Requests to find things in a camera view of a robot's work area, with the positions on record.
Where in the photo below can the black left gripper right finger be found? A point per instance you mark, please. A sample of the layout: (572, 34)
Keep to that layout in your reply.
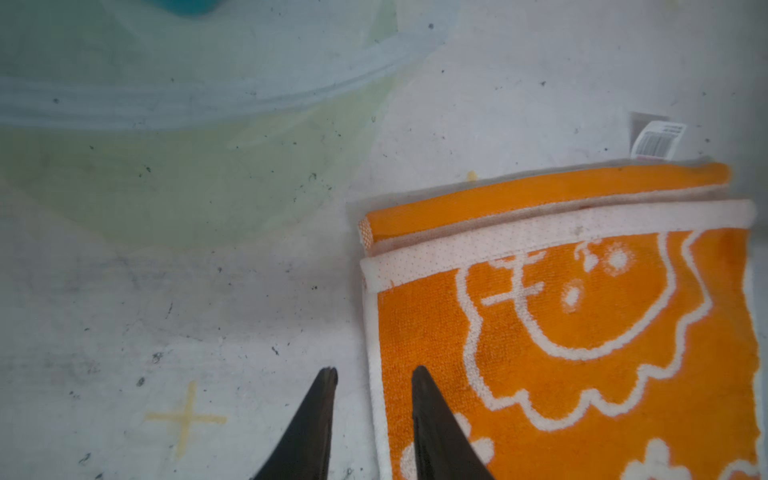
(441, 449)

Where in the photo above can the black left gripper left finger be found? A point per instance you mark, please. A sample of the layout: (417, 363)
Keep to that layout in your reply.
(303, 452)

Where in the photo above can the orange white lion towel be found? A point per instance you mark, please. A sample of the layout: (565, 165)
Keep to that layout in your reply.
(591, 323)

